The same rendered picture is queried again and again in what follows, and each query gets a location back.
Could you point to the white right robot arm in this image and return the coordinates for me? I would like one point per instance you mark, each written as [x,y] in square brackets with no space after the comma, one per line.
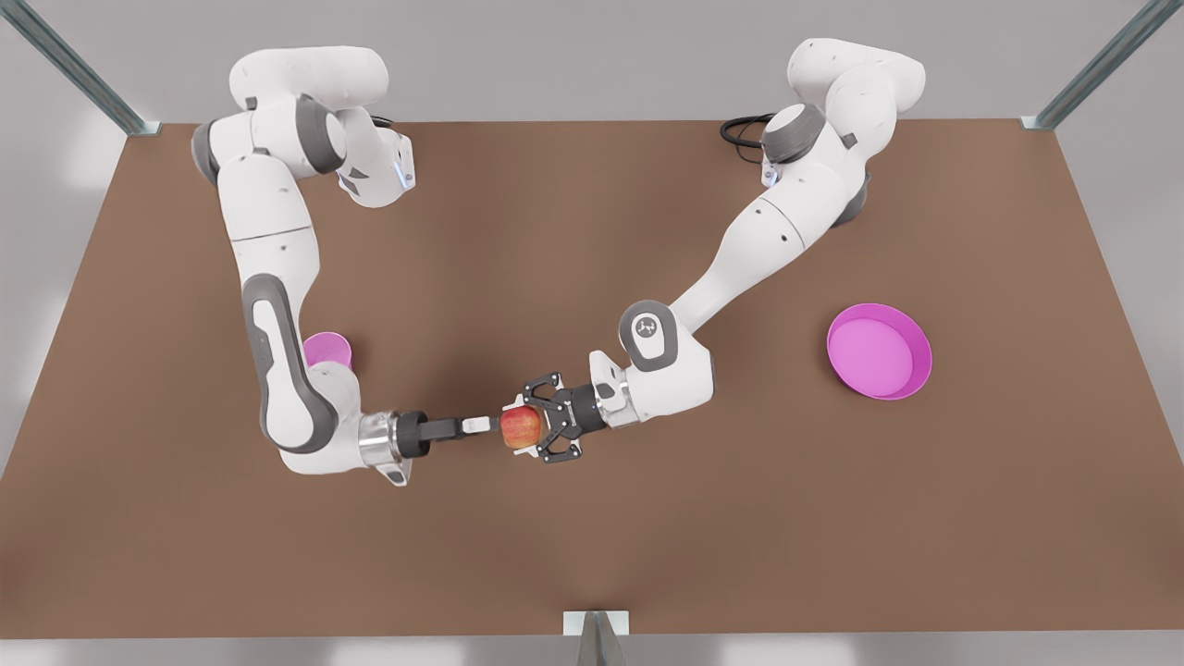
[277,351]

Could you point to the red yellow apple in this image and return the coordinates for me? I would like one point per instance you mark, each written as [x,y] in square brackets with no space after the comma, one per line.
[520,428]

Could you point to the pink bowl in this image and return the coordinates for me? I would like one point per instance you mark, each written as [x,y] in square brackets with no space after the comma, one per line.
[328,350]

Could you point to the pink plate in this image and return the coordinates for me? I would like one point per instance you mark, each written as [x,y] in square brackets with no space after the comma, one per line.
[874,353]

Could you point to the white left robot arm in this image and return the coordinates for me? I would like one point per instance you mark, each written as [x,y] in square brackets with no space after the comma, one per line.
[786,222]

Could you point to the silver frame post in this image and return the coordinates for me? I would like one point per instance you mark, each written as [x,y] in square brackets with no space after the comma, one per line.
[1101,65]
[598,640]
[74,67]

